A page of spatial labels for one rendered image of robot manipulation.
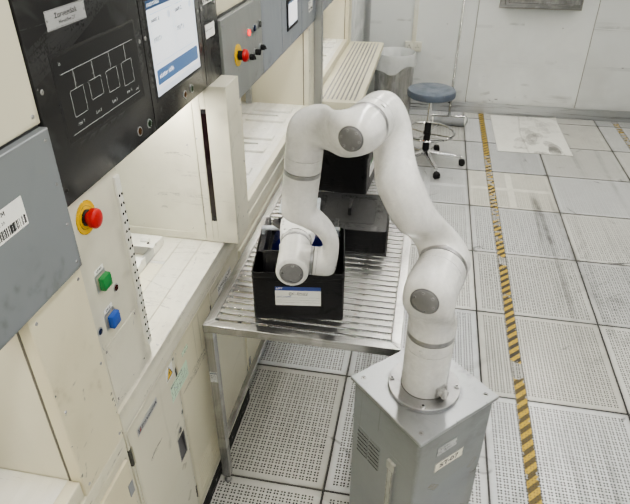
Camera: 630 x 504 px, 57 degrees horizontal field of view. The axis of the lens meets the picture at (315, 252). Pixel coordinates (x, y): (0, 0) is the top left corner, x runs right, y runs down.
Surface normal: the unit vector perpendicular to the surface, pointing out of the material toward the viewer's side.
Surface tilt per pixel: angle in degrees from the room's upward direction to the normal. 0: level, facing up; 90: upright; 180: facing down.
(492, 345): 0
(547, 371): 0
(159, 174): 90
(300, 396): 0
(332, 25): 90
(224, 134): 90
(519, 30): 90
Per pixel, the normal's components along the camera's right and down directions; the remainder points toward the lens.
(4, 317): 0.98, 0.10
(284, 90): -0.19, 0.53
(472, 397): 0.00, -0.84
